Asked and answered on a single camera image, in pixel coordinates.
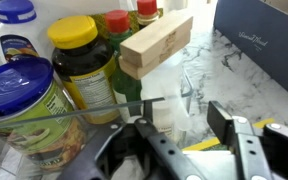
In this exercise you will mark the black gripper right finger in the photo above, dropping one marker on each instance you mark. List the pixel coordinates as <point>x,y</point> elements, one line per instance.
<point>220,121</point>

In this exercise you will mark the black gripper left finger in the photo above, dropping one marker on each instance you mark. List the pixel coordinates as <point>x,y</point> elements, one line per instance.
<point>157,146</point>

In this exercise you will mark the clear measuring cup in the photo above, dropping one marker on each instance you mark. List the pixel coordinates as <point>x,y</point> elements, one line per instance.
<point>164,80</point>

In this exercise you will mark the small wooden block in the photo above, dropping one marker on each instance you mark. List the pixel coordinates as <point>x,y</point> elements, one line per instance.
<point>154,36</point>
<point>140,68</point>

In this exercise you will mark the white plastic bottle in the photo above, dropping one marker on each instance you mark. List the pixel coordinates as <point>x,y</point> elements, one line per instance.
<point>162,116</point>

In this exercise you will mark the red cap green bottle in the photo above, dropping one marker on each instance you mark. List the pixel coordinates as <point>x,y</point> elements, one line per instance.
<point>125,83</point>

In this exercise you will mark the yellow lid dark bottle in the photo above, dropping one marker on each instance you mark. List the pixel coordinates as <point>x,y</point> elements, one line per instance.
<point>84,63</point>

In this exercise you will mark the red cap slim bottle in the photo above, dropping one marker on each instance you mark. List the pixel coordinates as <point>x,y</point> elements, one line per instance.
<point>147,8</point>

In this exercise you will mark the white bottle blue cap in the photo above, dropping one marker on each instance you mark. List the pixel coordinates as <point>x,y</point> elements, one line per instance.
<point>14,36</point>

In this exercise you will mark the yellow green picture book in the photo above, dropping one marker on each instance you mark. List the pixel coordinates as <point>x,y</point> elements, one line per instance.
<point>204,144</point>

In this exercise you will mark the navy cardboard box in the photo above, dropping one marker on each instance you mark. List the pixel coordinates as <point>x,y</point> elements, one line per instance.
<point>267,43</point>

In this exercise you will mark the blue lid green can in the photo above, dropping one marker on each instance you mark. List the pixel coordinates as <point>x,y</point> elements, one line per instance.
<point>34,110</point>

